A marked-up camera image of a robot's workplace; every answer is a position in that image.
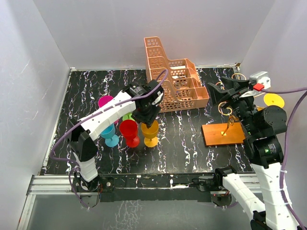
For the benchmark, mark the blue plastic wine glass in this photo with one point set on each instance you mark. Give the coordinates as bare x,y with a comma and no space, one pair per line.
111,139

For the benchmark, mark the orange yellow wine glass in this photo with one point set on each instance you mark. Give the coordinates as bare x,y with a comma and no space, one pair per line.
150,134

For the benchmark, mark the green plastic wine glass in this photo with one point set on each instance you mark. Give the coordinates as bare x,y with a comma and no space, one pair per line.
127,116

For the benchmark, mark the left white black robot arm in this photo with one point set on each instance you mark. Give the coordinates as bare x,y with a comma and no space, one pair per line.
142,101

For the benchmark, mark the magenta plastic wine glass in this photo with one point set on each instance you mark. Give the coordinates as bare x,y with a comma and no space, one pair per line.
104,100

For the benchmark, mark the gold wire wooden glass rack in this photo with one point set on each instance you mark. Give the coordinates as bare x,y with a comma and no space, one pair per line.
229,133

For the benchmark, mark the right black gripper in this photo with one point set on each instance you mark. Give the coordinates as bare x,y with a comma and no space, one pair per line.
216,94

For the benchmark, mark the black front mounting rail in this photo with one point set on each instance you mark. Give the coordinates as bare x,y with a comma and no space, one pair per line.
157,187

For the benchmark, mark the yellow plastic wine glass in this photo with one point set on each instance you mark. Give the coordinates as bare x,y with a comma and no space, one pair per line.
273,99

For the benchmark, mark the peach plastic file organizer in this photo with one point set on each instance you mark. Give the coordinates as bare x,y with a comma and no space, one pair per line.
183,89

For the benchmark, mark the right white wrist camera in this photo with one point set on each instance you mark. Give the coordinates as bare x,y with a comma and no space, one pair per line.
261,80

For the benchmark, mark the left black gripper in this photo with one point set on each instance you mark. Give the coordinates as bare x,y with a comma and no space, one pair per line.
147,120

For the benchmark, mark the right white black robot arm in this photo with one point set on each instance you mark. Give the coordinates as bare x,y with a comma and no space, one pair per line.
267,157

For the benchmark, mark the red plastic wine glass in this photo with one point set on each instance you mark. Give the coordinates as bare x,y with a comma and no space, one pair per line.
129,130

